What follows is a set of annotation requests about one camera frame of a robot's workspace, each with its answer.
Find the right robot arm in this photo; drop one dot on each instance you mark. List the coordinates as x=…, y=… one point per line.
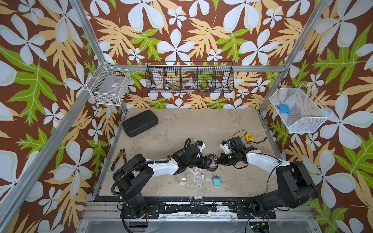
x=295, y=186

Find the aluminium frame post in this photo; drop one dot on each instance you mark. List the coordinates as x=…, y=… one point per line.
x=91, y=38

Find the blue object in basket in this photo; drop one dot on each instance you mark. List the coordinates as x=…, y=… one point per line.
x=284, y=109

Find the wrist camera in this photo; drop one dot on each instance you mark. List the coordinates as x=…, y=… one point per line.
x=226, y=147
x=201, y=145

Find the yellow tape measure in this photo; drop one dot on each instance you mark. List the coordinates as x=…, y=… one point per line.
x=249, y=137

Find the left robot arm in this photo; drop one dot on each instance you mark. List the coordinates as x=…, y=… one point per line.
x=130, y=179

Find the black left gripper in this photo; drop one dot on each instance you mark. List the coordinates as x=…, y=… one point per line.
x=203, y=162

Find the white wire basket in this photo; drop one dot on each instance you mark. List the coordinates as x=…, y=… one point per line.
x=108, y=85

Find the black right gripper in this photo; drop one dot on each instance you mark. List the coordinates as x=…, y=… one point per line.
x=222, y=160

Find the white mesh basket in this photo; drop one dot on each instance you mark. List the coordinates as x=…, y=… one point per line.
x=308, y=112

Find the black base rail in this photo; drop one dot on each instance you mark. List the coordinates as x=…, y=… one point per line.
x=157, y=206

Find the teal charger plug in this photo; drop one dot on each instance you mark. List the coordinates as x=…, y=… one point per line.
x=216, y=181

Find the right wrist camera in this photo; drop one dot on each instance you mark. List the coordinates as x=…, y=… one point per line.
x=226, y=147

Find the black wire basket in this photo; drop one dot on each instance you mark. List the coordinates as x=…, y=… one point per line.
x=189, y=76

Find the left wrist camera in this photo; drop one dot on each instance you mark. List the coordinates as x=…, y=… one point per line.
x=201, y=145

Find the black hard plastic case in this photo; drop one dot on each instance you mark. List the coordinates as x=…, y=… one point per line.
x=140, y=123

